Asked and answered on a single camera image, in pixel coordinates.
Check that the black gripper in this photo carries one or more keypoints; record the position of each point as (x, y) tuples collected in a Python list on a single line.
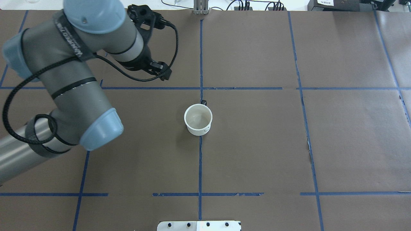
[(138, 63)]

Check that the white mug with smiley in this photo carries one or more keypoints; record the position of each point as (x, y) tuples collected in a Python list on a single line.
[(198, 118)]

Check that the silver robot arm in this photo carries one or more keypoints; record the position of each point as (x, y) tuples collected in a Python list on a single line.
[(56, 54)]

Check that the brown paper table cover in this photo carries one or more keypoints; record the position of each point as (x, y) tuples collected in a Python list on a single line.
[(310, 132)]

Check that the black box on table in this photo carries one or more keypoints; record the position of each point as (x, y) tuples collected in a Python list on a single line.
[(339, 5)]

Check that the aluminium frame post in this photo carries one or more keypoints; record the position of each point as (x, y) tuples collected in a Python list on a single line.
[(201, 7)]

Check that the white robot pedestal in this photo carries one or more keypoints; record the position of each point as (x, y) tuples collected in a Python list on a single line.
[(213, 225)]

